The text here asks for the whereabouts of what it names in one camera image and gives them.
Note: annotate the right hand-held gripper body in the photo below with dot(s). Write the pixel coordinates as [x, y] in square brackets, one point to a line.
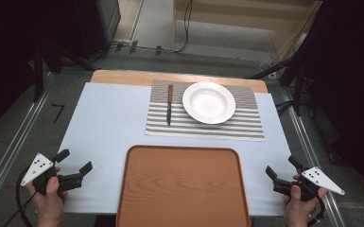
[320, 179]

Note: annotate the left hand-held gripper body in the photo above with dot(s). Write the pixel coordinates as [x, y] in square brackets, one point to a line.
[37, 165]

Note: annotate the person's right hand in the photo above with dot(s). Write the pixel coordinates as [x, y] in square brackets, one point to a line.
[296, 213]

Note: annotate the person's left hand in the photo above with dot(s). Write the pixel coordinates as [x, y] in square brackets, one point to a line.
[49, 208]

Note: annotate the striped placemat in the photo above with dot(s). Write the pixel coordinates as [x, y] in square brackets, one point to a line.
[220, 130]

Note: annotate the black metal stand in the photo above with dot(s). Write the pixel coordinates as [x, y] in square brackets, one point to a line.
[297, 88]
[38, 72]

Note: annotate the brown wooden tray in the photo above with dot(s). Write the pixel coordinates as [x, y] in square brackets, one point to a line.
[182, 189]

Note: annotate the white deep plate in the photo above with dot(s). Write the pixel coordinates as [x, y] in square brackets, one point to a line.
[208, 102]

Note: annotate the power strip with plugs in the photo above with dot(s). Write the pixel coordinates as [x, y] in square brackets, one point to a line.
[133, 46]

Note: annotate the dark cabinet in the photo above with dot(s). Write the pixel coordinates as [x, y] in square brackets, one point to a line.
[100, 22]

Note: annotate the light wooden shelf unit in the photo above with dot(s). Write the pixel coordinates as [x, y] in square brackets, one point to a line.
[233, 14]

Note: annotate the aluminium floor rail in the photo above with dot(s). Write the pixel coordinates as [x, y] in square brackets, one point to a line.
[11, 151]
[308, 148]

